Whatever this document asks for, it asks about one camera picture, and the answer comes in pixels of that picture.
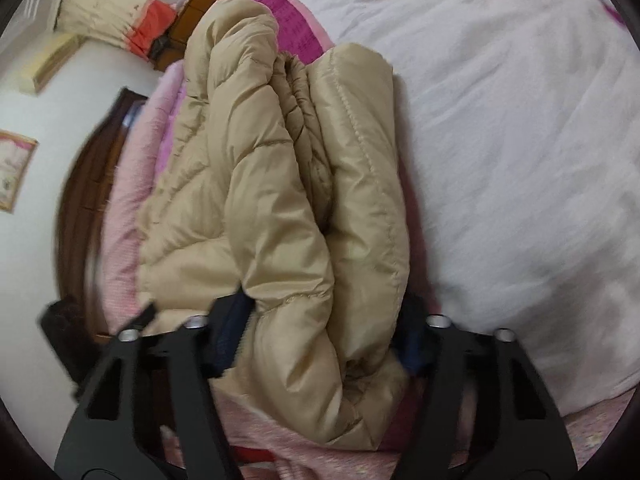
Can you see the pink quilt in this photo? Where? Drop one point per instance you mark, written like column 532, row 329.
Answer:
column 130, row 195

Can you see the beige and orange curtain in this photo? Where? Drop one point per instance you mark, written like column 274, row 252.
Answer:
column 117, row 12

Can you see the beige puffer jacket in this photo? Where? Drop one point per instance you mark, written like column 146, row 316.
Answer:
column 260, row 185

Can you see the magenta and white bed sheet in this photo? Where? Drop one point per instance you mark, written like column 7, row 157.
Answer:
column 500, row 135

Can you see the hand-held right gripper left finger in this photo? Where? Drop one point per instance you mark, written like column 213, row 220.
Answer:
column 227, row 332

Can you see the framed wall picture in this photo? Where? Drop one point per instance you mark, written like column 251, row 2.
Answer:
column 12, row 170

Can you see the dark blurred object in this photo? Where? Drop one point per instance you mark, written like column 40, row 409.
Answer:
column 62, row 340

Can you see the dark wooden headboard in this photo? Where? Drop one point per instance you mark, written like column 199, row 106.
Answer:
column 82, row 200

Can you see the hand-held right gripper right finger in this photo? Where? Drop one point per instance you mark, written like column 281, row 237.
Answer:
column 412, row 340

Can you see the beige wall box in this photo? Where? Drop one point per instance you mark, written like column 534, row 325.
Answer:
column 47, row 62

